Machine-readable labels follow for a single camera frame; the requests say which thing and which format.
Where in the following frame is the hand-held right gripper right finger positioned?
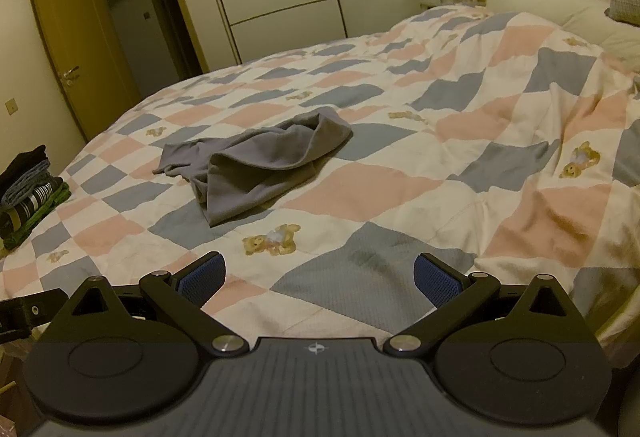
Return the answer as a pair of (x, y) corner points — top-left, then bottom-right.
(382, 253), (573, 359)

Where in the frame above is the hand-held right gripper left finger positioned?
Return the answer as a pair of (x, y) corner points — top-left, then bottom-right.
(70, 251), (249, 359)

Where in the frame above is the grey garment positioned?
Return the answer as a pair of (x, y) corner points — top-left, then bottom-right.
(152, 107), (354, 228)

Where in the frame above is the green folded garment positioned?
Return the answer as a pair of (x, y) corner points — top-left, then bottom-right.
(2, 184), (72, 251)

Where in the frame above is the checked pink grey blanket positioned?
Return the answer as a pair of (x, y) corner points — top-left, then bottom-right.
(0, 2), (640, 370)

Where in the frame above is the striped folded garment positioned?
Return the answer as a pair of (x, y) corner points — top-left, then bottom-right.
(7, 181), (66, 225)

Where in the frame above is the blue-grey folded garment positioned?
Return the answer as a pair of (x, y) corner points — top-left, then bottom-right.
(0, 164), (53, 208)

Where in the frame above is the black folded garment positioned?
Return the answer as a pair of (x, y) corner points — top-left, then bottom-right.
(0, 145), (49, 190)

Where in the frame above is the wooden door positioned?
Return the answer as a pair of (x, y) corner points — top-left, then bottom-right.
(26, 0), (142, 142)

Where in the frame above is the cream bed mattress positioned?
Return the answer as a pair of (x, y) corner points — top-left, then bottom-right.
(486, 0), (640, 64)

